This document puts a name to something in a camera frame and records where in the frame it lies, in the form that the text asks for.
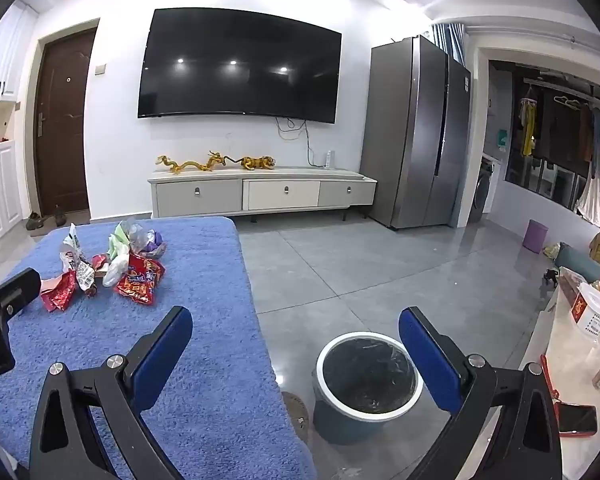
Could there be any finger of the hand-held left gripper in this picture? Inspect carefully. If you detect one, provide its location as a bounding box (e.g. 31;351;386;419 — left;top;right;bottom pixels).
0;267;42;321

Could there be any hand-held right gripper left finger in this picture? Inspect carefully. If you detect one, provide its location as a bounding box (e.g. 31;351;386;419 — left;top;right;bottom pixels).
28;305;194;480

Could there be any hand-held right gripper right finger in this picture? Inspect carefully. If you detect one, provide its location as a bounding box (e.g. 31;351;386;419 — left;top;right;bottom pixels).
398;306;563;480

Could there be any red foil snack wrapper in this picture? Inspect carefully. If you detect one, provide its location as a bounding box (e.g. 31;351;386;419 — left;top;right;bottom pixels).
40;271;77;312

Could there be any grey trash can white rim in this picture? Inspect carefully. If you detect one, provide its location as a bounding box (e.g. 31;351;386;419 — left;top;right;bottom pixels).
311;331;425;445

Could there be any clear plastic wrapper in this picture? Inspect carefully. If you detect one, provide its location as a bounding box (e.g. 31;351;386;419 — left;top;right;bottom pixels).
60;224;99;297

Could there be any red snack bag blue print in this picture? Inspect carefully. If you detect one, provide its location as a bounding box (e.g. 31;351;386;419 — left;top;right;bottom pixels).
112;252;166;307

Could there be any pale green wrapper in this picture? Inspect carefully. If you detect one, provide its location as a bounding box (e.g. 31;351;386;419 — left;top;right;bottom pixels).
106;222;131;261

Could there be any clear bag purple print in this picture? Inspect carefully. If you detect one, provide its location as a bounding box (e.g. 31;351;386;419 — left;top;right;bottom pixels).
129;222;167;261

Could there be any blue fluffy mat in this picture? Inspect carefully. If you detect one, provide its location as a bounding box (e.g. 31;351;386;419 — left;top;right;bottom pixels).
0;216;317;480

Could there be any white floor cabinet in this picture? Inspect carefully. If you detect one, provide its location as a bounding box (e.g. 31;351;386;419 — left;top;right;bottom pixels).
0;141;23;253

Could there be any brown slipper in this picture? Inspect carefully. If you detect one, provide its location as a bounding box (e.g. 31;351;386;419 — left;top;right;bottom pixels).
282;392;311;443

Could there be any red phone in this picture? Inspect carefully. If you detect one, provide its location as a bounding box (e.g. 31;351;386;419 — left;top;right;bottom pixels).
552;401;598;438

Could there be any dark red box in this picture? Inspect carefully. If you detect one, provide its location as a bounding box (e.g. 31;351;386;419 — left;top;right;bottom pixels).
557;267;588;306

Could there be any purple bin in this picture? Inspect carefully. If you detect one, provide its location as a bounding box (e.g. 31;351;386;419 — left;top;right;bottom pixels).
522;219;551;253

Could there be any white red-labelled container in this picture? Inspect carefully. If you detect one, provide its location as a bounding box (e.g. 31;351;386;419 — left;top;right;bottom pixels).
570;282;600;336

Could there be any teal cushion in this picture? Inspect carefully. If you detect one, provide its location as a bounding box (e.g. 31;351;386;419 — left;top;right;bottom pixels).
555;255;600;283

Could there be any brown entrance door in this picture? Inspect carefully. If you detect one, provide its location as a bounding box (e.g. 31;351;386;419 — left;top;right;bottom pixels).
32;27;98;217

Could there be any washing machine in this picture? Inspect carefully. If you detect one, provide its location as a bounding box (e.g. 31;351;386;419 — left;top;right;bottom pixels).
467;156;501;225

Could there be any gold dragon figurine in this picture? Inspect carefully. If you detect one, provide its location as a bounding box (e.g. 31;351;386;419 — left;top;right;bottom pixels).
155;151;231;175

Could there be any white grey television stand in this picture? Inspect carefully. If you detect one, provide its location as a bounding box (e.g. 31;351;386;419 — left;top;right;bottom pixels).
147;166;378;223

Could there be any gold tiger figurine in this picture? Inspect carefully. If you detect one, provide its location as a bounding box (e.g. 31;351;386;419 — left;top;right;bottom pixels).
239;155;277;171

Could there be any grey double-door fridge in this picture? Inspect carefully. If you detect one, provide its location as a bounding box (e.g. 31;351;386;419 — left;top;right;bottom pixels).
359;35;473;231

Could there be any white hanging cloth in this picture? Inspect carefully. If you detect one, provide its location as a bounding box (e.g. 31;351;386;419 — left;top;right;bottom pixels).
575;160;600;223

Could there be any yellow hanging garment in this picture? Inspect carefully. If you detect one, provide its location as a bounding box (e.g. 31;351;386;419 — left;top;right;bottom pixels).
520;100;537;157

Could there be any blue curtain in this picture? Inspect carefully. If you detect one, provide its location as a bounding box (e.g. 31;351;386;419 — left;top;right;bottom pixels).
430;22;467;66

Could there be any white wall cabinet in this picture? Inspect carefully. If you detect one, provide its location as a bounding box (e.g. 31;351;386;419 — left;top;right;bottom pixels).
0;0;38;103

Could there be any thin wall cable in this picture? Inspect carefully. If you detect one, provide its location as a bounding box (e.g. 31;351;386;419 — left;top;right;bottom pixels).
275;116;331;167

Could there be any black wall television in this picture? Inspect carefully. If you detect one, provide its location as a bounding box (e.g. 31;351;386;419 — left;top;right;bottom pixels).
137;7;343;124

